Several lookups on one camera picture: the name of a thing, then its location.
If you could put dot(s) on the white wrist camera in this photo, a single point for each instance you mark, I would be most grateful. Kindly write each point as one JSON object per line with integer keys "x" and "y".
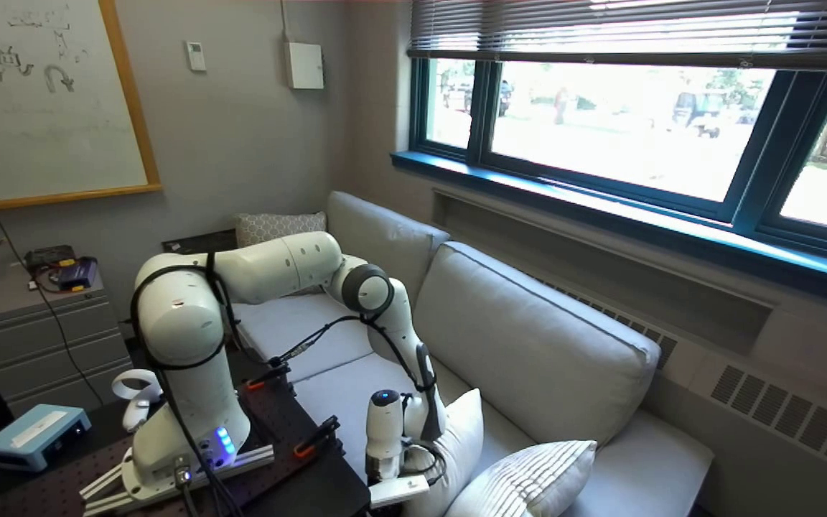
{"x": 401, "y": 493}

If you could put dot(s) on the black orange clamp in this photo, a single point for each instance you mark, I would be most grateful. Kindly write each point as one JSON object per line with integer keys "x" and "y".
{"x": 317, "y": 436}
{"x": 267, "y": 377}

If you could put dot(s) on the white pleated cushion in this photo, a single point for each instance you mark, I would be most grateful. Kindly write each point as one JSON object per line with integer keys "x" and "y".
{"x": 529, "y": 479}
{"x": 460, "y": 431}

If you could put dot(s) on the white VR controller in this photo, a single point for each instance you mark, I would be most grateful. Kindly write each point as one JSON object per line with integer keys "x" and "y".
{"x": 136, "y": 390}

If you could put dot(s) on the light blue box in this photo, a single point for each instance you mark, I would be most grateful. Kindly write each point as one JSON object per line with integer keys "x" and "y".
{"x": 37, "y": 436}

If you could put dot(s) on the wall radiator vent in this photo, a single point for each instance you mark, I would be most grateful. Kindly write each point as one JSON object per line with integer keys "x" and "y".
{"x": 789, "y": 421}

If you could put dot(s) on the teal framed window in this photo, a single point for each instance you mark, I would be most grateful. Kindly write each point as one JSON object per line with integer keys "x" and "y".
{"x": 760, "y": 204}

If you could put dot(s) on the grey drawer cabinet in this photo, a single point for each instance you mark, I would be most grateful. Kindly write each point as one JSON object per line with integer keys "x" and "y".
{"x": 43, "y": 345}

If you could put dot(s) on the white wall box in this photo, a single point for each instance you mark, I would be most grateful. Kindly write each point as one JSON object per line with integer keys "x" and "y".
{"x": 305, "y": 65}

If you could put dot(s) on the black blue orange gadget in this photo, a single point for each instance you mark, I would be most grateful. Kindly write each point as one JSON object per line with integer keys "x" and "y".
{"x": 70, "y": 273}

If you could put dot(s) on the dark window blinds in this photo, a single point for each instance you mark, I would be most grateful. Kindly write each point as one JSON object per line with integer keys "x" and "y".
{"x": 625, "y": 25}

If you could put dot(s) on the grey fabric couch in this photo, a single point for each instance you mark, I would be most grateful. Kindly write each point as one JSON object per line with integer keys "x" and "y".
{"x": 548, "y": 355}

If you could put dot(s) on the white wall thermostat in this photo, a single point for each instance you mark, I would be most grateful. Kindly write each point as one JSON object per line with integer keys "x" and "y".
{"x": 196, "y": 56}

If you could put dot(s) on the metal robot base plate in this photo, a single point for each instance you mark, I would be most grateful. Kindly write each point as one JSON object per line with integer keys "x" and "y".
{"x": 245, "y": 461}

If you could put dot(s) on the wood framed whiteboard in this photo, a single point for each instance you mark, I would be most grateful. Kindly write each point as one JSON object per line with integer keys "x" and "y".
{"x": 43, "y": 97}

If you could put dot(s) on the black robot table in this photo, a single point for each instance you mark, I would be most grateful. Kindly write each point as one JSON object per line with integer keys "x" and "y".
{"x": 317, "y": 490}

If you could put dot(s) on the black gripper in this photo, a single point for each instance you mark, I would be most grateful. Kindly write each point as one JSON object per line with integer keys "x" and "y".
{"x": 424, "y": 457}

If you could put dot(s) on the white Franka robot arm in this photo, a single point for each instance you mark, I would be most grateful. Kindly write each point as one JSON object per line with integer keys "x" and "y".
{"x": 186, "y": 316}

